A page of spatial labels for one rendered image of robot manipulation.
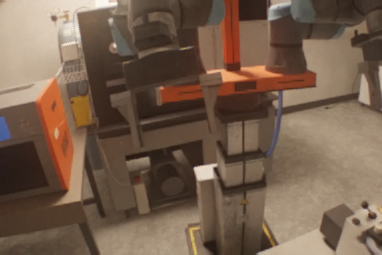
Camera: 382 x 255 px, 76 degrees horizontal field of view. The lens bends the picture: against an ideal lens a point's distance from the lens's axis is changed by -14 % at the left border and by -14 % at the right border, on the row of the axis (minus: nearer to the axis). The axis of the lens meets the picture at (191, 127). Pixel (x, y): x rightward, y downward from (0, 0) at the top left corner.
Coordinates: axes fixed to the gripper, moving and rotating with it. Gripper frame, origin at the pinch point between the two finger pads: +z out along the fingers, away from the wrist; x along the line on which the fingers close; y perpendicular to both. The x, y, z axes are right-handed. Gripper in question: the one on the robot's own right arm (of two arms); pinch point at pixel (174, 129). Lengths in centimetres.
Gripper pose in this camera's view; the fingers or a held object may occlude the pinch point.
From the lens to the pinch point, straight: 49.5
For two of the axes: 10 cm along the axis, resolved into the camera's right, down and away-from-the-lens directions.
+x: -9.8, 1.9, 0.7
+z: 2.0, 9.8, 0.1
